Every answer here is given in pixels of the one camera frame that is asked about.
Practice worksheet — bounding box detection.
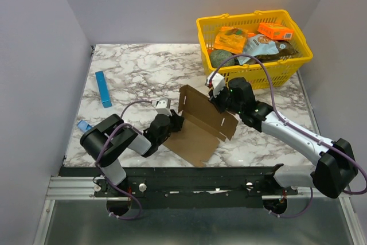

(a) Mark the brown cardboard box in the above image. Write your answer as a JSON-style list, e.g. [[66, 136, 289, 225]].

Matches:
[[163, 85, 238, 168]]

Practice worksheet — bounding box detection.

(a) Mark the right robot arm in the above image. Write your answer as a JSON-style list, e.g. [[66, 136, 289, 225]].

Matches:
[[205, 73, 358, 199]]

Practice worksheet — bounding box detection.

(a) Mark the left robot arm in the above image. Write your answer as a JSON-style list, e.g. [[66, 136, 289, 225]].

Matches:
[[80, 110, 184, 196]]

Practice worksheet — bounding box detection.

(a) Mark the orange carton box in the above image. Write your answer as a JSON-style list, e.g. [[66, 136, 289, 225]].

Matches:
[[257, 22, 294, 40]]

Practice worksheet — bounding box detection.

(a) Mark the green round melon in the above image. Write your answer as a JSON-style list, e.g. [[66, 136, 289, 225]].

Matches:
[[209, 49, 235, 68]]

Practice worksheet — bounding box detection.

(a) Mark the orange snack pouch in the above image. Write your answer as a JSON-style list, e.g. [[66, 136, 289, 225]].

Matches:
[[214, 26, 248, 54]]

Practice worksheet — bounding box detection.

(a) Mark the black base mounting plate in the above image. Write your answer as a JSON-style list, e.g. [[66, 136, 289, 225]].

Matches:
[[59, 165, 313, 214]]

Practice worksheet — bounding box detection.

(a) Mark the light blue snack bag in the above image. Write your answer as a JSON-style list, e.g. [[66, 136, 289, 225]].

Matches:
[[243, 34, 280, 59]]

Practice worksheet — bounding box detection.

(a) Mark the yellow plastic basket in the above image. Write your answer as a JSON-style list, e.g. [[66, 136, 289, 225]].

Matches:
[[196, 9, 314, 91]]

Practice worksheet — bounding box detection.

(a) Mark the long blue bar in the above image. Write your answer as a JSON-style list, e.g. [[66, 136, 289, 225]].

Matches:
[[95, 71, 112, 108]]

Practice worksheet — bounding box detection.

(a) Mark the dark brown snack bag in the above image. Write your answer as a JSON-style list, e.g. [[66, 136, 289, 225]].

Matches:
[[248, 41, 299, 63]]

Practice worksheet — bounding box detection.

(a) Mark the small blue block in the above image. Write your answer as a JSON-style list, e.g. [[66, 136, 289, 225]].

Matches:
[[76, 120, 93, 133]]

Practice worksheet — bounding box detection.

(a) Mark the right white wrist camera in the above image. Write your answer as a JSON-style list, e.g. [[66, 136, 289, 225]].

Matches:
[[205, 72, 225, 96]]

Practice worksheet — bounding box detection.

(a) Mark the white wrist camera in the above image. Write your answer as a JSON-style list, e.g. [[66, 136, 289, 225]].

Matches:
[[205, 72, 225, 96], [151, 98, 172, 116]]

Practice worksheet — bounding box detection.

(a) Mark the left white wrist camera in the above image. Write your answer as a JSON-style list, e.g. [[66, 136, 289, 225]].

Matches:
[[151, 98, 172, 116]]

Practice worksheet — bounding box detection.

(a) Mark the aluminium frame rail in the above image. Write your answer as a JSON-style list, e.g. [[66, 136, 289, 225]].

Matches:
[[34, 174, 98, 245]]

